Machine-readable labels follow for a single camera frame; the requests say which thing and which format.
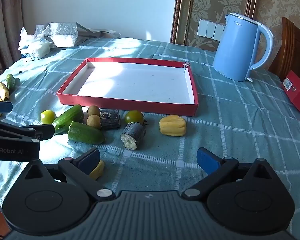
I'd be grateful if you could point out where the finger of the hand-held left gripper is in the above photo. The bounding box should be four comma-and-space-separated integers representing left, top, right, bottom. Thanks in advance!
0, 101, 13, 114
0, 119, 56, 143

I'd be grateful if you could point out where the gilded wall frame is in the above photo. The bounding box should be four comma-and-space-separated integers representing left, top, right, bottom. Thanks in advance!
170, 0, 259, 47

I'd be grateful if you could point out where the teal checked tablecloth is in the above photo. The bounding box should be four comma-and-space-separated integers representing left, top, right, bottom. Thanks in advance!
0, 37, 300, 240

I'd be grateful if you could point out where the wooden chair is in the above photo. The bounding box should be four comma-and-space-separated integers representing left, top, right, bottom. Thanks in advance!
268, 17, 300, 90

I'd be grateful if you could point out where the red cardboard tray box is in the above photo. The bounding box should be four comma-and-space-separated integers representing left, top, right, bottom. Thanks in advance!
57, 57, 199, 117

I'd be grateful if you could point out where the beige curtain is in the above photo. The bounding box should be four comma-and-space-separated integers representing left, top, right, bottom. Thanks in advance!
0, 0, 24, 78

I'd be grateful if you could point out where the brown longan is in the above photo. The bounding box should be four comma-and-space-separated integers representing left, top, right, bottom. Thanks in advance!
87, 105, 101, 117
87, 115, 102, 129

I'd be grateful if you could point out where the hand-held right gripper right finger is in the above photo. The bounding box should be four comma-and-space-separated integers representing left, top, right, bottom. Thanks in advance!
181, 147, 282, 202

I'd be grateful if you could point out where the white wall switch panel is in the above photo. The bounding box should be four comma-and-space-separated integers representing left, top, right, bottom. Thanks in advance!
197, 19, 226, 40

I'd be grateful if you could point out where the silver patterned gift bag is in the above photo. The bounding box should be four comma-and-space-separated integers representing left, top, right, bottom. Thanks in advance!
35, 22, 123, 47

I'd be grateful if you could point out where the green tomato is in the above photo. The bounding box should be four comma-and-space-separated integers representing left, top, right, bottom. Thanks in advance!
125, 110, 144, 125
41, 110, 57, 124

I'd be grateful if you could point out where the green cucumber piece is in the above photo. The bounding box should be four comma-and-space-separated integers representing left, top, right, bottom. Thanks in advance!
68, 121, 105, 145
52, 104, 85, 135

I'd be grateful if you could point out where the white tissue pack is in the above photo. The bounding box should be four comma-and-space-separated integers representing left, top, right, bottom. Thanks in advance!
18, 27, 51, 62

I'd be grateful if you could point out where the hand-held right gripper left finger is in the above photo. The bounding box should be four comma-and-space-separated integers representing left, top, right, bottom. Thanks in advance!
21, 147, 115, 202

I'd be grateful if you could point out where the blue electric kettle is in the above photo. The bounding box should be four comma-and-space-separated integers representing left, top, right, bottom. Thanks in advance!
212, 13, 274, 82

